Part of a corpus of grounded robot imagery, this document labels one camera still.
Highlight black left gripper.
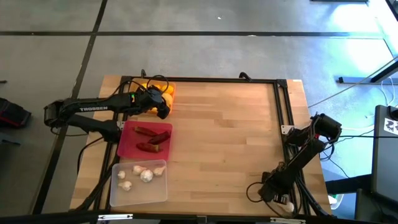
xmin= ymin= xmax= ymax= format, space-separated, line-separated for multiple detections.
xmin=136 ymin=86 xmax=172 ymax=120

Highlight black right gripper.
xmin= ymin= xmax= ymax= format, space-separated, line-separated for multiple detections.
xmin=257 ymin=170 xmax=293 ymax=205

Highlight orange plastic basket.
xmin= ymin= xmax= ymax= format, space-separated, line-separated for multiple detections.
xmin=126 ymin=77 xmax=177 ymax=114

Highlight pink plastic basket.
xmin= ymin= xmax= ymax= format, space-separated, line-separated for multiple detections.
xmin=116 ymin=120 xmax=174 ymax=162

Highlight white green cup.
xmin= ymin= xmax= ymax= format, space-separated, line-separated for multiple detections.
xmin=328 ymin=193 xmax=345 ymax=210

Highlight clear plastic basket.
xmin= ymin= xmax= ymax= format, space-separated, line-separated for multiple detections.
xmin=109 ymin=159 xmax=169 ymax=208

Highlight grey equipment cart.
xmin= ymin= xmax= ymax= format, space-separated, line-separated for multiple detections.
xmin=371 ymin=105 xmax=398 ymax=206

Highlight black white marker sticker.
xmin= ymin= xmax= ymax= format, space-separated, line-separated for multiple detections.
xmin=384 ymin=117 xmax=398 ymax=135

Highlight black floor stand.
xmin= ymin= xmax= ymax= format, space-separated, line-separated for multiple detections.
xmin=338 ymin=60 xmax=398 ymax=85

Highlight black and red bag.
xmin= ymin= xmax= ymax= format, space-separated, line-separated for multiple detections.
xmin=0 ymin=97 xmax=32 ymax=128

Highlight black metal bar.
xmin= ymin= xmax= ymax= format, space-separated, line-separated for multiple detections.
xmin=0 ymin=211 xmax=398 ymax=224

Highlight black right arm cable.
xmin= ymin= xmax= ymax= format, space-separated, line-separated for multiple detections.
xmin=246 ymin=124 xmax=352 ymax=217

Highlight black metal table frame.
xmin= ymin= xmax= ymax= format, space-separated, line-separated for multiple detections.
xmin=74 ymin=74 xmax=332 ymax=218

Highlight black power cable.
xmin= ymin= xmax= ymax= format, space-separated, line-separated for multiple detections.
xmin=76 ymin=136 xmax=104 ymax=175

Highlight white cables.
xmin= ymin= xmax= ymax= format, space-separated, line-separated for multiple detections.
xmin=381 ymin=76 xmax=398 ymax=108

